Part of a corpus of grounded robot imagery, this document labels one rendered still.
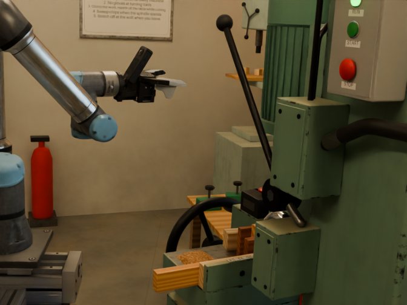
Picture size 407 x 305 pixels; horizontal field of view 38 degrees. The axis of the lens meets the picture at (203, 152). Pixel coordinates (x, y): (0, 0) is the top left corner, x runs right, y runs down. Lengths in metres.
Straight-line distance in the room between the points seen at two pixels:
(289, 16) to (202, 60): 3.14
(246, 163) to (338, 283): 2.42
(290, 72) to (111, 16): 3.00
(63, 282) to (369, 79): 1.01
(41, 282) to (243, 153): 2.00
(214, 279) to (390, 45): 0.58
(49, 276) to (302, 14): 0.91
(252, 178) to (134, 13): 1.43
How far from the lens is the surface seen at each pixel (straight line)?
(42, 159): 3.97
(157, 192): 4.34
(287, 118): 0.94
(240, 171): 3.39
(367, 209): 0.93
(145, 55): 1.75
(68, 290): 1.58
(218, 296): 1.19
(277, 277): 1.01
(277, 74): 1.15
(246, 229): 1.32
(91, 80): 1.70
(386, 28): 0.82
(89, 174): 4.20
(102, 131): 1.57
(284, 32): 1.14
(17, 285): 1.60
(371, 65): 0.82
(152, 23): 4.12
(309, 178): 0.92
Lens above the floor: 1.42
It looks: 13 degrees down
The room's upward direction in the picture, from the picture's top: 3 degrees clockwise
